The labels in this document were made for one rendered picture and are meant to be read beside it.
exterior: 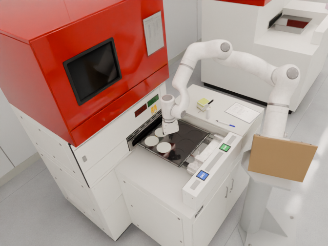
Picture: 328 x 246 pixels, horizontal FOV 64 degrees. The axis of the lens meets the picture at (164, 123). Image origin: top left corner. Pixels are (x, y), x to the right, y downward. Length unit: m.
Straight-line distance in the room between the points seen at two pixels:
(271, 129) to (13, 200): 2.52
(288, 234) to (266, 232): 0.17
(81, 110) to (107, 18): 0.46
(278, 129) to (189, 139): 0.58
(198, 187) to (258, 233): 1.09
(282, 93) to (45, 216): 2.30
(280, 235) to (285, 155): 1.02
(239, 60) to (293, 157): 0.63
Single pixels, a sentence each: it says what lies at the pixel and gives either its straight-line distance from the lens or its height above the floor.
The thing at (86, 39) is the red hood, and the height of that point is 1.72.
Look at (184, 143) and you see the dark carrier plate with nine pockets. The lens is 1.79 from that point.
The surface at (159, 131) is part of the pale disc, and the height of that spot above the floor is 0.90.
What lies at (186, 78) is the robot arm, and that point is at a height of 1.37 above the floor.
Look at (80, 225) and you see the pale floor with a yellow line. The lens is 2.65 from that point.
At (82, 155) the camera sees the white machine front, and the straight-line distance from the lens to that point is 1.58.
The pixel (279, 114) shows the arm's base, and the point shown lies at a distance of 1.62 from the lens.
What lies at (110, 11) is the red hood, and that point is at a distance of 1.36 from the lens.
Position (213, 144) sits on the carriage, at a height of 0.88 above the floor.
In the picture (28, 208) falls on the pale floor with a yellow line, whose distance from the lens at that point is 3.00.
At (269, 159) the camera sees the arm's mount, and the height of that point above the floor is 0.96.
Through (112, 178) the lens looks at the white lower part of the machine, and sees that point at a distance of 1.88.
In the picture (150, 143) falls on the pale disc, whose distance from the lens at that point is 1.82.
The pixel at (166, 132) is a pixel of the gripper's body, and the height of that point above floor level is 1.06.
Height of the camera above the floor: 2.19
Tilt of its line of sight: 41 degrees down
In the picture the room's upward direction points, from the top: 7 degrees counter-clockwise
